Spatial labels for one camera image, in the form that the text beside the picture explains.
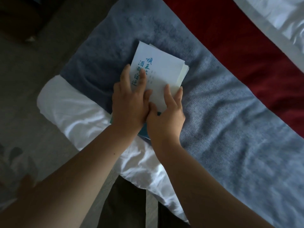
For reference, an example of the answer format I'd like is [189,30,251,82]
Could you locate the person's left hand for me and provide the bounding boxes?
[112,64,153,128]

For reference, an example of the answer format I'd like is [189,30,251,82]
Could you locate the person's right hand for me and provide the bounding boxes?
[146,84,186,147]

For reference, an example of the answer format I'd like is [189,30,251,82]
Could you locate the white booklet with blue print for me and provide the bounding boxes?
[129,41,186,112]

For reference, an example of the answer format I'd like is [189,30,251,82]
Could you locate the person's right forearm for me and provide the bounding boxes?
[151,137,276,228]

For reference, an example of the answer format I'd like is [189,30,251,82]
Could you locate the person's left forearm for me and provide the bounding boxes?
[0,124,148,228]

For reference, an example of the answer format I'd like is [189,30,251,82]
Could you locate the white paper sheets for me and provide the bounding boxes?
[176,61,190,89]

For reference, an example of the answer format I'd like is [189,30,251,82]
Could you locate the teal book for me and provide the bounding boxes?
[110,111,162,141]

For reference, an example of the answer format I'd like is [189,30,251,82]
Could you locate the red bed cover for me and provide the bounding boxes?
[161,0,304,138]

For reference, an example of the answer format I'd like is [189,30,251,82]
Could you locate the white bed sheet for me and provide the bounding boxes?
[37,75,190,223]

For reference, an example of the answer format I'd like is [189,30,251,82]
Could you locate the person's dark trousers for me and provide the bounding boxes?
[97,174,191,228]

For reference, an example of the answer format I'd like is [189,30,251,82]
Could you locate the white quilt with grey border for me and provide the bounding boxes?
[231,0,304,74]

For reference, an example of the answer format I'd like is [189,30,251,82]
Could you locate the leaf patterned cloth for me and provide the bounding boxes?
[0,143,39,210]

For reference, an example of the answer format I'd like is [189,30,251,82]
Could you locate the dark object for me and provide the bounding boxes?
[0,0,68,43]

